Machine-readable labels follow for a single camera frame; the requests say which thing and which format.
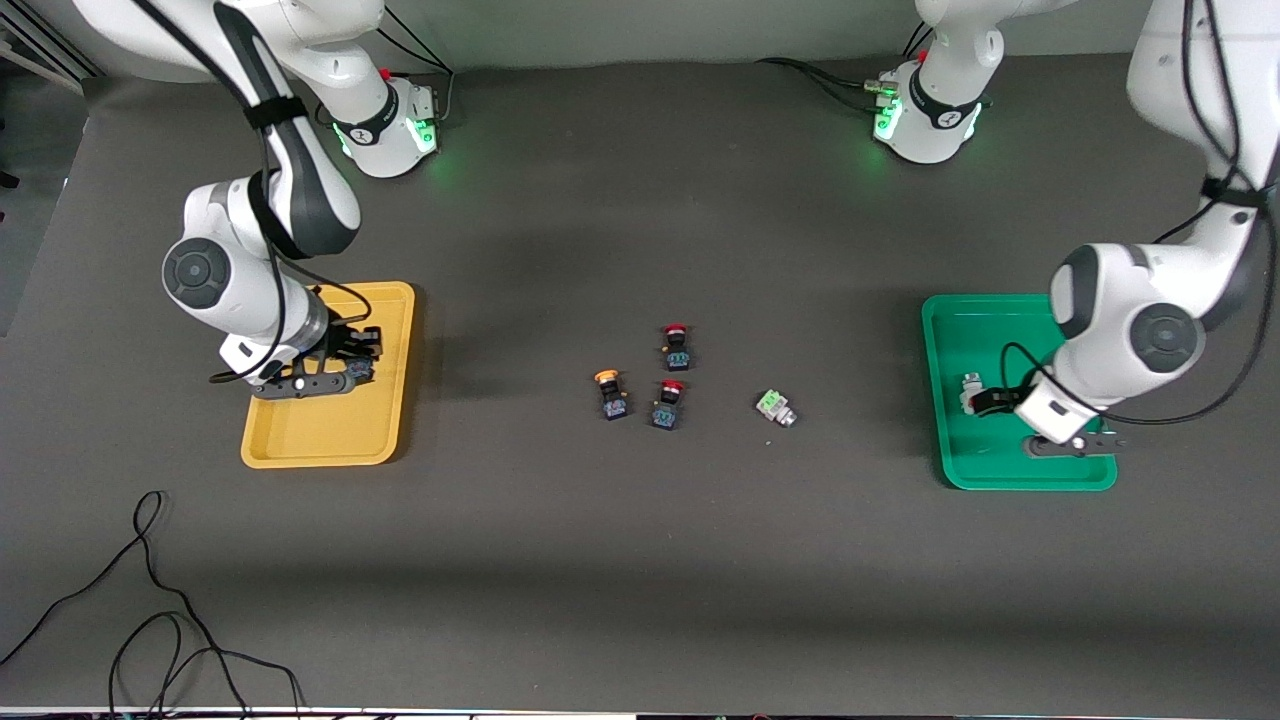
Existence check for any black base cable bundle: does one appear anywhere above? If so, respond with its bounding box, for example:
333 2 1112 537
378 5 456 126
757 20 936 116

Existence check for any black right base cable bundle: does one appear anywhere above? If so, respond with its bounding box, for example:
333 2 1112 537
378 5 456 126

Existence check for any yellow plastic tray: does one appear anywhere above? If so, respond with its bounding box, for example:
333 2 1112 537
240 281 416 469

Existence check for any black cable along right arm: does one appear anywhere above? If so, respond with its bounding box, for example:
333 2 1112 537
135 0 375 387

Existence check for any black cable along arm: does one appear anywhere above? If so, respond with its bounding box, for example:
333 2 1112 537
135 0 375 387
1000 0 1280 428

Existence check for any black left base cable bundle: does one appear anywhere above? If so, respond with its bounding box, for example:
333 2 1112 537
757 20 936 116

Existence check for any loose thin black cable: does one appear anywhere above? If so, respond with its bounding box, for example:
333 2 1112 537
0 490 306 719

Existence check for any dark grey table mat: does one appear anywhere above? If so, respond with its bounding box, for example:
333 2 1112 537
0 40 1280 716

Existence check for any green plastic tray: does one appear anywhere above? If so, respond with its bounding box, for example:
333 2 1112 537
920 293 1119 492

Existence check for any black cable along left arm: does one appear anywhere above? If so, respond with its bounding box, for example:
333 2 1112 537
1000 0 1280 428

